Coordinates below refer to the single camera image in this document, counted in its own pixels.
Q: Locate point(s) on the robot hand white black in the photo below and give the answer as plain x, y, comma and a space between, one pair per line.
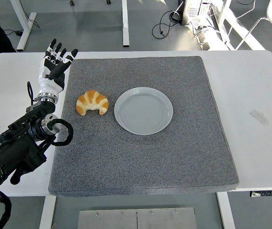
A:
47, 83

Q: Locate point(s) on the croissant bread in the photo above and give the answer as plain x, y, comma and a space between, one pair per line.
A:
91, 97

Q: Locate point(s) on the grey round plate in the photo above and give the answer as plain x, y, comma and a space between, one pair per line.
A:
143, 112

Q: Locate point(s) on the grey metal plate with screws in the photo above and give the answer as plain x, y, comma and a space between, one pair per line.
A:
136, 219

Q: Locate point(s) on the white background desk leg wide foot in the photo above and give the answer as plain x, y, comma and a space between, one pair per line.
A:
26, 31

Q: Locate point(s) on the white background desk leg narrow foot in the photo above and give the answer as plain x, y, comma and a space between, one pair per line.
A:
125, 23

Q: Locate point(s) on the white table leg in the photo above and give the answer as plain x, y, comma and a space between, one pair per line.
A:
47, 212
226, 212

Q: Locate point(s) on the grey speckled mat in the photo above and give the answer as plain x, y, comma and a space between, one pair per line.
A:
150, 162

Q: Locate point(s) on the computer tower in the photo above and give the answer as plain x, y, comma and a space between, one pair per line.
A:
195, 12

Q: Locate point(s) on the table height control panel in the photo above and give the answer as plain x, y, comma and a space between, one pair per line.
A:
269, 193

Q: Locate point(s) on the white metal rack frame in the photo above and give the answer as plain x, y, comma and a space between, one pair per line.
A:
222, 12

